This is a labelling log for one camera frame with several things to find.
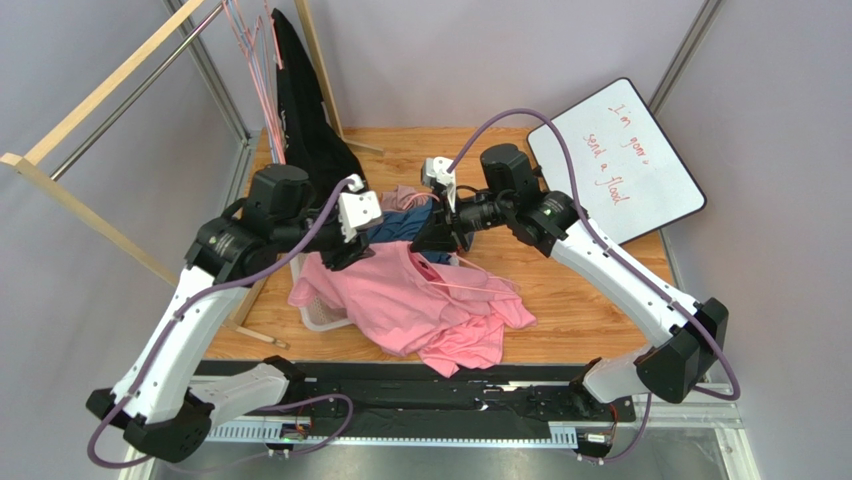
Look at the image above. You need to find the pink t-shirt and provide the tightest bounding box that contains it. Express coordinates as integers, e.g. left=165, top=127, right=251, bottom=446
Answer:
left=288, top=253, right=537, bottom=378

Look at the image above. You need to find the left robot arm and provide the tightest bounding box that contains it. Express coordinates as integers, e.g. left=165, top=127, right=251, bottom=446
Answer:
left=86, top=163, right=383, bottom=463

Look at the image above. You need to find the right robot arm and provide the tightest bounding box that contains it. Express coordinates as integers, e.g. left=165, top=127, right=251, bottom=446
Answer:
left=411, top=144, right=729, bottom=404

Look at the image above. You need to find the teal blue t-shirt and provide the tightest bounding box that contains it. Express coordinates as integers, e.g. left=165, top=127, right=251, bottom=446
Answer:
left=367, top=205, right=457, bottom=265

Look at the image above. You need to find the black hanging t-shirt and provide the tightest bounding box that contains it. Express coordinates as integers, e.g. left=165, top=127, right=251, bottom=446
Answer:
left=271, top=9, right=366, bottom=208

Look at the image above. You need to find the white plastic laundry basket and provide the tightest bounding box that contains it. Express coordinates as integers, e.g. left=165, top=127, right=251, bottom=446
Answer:
left=289, top=254, right=352, bottom=332

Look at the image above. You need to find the white board with red writing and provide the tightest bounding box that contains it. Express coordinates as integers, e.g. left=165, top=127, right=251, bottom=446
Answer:
left=527, top=77, right=707, bottom=244

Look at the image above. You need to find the wooden clothes rack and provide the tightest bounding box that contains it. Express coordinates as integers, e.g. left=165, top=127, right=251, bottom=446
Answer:
left=0, top=0, right=385, bottom=350

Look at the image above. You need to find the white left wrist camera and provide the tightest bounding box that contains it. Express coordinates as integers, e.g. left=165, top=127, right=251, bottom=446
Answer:
left=337, top=174, right=384, bottom=243

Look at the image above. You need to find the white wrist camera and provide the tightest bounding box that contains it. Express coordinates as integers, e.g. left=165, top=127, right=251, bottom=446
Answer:
left=337, top=174, right=384, bottom=243
left=421, top=157, right=458, bottom=212

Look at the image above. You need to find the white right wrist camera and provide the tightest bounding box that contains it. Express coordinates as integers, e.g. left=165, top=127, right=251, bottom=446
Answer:
left=421, top=157, right=458, bottom=212

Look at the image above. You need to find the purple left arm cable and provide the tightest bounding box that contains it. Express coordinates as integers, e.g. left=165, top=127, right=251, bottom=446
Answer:
left=86, top=174, right=366, bottom=469

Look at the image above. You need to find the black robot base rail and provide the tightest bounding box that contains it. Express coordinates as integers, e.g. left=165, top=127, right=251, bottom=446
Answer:
left=199, top=361, right=637, bottom=441

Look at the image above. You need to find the white slotted cable duct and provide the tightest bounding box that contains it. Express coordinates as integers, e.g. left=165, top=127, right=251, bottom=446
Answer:
left=206, top=417, right=579, bottom=449

